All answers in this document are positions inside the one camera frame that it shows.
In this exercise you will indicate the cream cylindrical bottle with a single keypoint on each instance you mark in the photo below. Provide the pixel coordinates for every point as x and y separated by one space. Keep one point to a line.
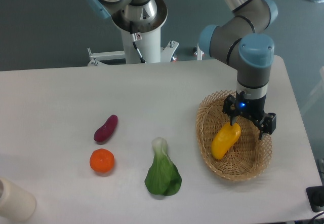
17 204

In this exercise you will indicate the woven wicker basket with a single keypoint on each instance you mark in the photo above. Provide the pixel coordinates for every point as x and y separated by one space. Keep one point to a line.
247 158

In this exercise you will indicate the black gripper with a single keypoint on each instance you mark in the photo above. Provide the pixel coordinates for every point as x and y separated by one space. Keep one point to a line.
252 109

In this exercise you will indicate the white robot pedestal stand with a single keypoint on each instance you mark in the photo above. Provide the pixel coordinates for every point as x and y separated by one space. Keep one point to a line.
140 28

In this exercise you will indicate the orange tangerine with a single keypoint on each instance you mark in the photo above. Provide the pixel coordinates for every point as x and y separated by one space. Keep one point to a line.
102 160

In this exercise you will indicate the green bok choy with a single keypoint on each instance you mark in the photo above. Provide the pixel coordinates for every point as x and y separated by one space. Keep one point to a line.
163 177

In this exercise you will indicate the black device at edge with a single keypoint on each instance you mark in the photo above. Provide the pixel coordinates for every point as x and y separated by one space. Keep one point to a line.
315 198

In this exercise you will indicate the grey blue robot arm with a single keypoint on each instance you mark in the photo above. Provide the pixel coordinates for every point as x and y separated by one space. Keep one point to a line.
240 43

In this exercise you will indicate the yellow mango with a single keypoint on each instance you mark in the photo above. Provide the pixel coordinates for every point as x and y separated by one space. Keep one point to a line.
226 137

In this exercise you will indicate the purple sweet potato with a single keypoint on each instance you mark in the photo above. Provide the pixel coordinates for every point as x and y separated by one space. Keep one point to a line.
106 130

